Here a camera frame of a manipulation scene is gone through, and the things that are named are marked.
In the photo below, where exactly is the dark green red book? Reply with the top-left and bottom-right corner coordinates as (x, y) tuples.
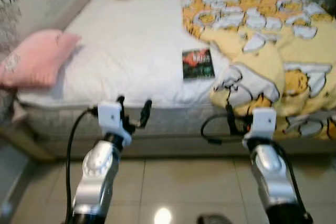
(182, 48), (216, 81)

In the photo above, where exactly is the yellow egg cartoon blanket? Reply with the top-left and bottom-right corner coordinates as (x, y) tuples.
(180, 0), (336, 141)

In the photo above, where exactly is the pink pillow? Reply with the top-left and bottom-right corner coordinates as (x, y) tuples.
(0, 29), (82, 89)

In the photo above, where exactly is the grey bed base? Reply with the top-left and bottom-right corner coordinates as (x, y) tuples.
(18, 103), (336, 161)

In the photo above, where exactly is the white mattress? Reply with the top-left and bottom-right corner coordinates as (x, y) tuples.
(16, 0), (237, 109)

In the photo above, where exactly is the grey robot right leg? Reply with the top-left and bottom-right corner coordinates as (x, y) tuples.
(197, 214), (226, 224)

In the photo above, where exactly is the grey patterned cushion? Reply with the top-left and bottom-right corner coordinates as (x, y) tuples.
(0, 0), (94, 62)

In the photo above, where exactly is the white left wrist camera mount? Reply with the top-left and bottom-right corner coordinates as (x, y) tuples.
(97, 102), (132, 146)

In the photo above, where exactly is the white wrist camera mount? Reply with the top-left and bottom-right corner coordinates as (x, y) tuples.
(251, 108), (277, 141)
(97, 102), (132, 146)

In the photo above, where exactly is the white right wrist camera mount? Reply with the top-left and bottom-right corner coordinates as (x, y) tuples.
(251, 108), (277, 141)

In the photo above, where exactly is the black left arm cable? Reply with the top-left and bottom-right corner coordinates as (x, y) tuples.
(64, 107), (100, 224)

